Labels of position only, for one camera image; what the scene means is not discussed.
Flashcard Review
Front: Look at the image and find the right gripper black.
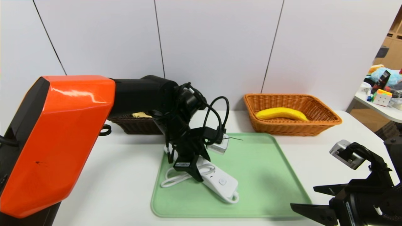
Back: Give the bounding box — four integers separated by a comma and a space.
290, 183, 382, 226

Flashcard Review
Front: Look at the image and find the yellow banana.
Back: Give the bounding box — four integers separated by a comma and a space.
256, 107, 309, 121

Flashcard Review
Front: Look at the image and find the white power strip with cable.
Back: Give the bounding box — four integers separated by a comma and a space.
161, 146, 240, 205

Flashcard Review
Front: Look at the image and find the orange wicker basket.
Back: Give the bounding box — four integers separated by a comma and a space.
244, 93, 343, 137

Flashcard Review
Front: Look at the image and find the dark brown wicker basket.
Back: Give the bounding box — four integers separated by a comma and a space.
108, 111, 164, 135

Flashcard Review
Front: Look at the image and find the light green plastic tray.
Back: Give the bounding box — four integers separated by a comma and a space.
151, 132, 312, 219

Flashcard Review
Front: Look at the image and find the white side table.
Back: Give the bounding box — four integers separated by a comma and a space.
354, 89, 402, 123

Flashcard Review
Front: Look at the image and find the colourful puzzle cube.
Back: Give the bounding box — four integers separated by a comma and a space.
372, 89, 393, 107

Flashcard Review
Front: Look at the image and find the black upright box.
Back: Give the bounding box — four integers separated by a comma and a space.
374, 71, 392, 91

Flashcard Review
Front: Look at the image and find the blue plush toy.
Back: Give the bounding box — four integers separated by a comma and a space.
370, 67, 402, 87

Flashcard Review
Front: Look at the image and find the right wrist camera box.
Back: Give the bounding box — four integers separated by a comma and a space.
329, 140, 366, 170

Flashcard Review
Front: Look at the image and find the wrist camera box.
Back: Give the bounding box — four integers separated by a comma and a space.
207, 133, 230, 155
329, 140, 366, 170

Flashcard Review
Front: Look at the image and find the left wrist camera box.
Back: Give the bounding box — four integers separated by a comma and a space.
207, 133, 230, 155

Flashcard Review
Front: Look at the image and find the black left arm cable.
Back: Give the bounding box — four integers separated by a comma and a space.
179, 82, 230, 145

